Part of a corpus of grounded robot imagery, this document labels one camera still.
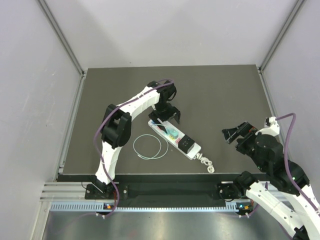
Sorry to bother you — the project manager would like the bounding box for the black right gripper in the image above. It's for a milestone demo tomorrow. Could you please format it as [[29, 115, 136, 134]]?
[[221, 120, 267, 172]]

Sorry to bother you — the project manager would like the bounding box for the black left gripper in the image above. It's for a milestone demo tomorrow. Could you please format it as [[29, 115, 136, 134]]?
[[148, 101, 180, 132]]

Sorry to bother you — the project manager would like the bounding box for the teal plug adapter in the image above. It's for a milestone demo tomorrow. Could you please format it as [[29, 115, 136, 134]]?
[[167, 128, 179, 139]]

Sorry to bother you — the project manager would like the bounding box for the white multicolour power strip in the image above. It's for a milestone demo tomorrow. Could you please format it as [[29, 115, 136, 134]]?
[[148, 120, 203, 160]]

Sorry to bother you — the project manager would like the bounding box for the black power plug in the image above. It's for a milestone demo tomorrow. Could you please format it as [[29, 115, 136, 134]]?
[[178, 135, 195, 154]]

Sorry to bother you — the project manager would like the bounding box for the thin teal white cable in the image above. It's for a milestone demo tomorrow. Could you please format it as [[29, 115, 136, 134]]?
[[132, 123, 170, 160]]

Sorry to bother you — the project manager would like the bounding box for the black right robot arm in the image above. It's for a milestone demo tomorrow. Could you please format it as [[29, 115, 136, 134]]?
[[217, 116, 320, 240]]

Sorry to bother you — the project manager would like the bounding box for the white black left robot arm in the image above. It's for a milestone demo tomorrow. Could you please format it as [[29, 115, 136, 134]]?
[[92, 79, 181, 199]]

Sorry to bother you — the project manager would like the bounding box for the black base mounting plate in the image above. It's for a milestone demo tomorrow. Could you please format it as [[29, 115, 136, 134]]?
[[85, 178, 242, 202]]

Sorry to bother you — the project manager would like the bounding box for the white coiled power cord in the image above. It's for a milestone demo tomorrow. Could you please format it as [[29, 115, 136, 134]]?
[[193, 153, 216, 174]]

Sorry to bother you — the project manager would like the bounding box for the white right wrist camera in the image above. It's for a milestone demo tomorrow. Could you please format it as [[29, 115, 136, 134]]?
[[256, 116, 280, 137]]

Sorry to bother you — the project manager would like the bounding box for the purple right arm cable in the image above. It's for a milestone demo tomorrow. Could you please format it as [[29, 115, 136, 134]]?
[[274, 112, 320, 213]]

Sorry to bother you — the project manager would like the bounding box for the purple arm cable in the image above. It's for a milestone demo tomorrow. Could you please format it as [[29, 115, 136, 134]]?
[[274, 112, 320, 213], [92, 78, 175, 216]]

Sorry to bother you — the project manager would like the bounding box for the grey slotted cable duct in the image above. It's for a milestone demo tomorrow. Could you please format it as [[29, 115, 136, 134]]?
[[49, 199, 253, 213]]

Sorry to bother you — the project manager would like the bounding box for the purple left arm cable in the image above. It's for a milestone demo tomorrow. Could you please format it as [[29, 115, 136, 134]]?
[[92, 78, 175, 216]]

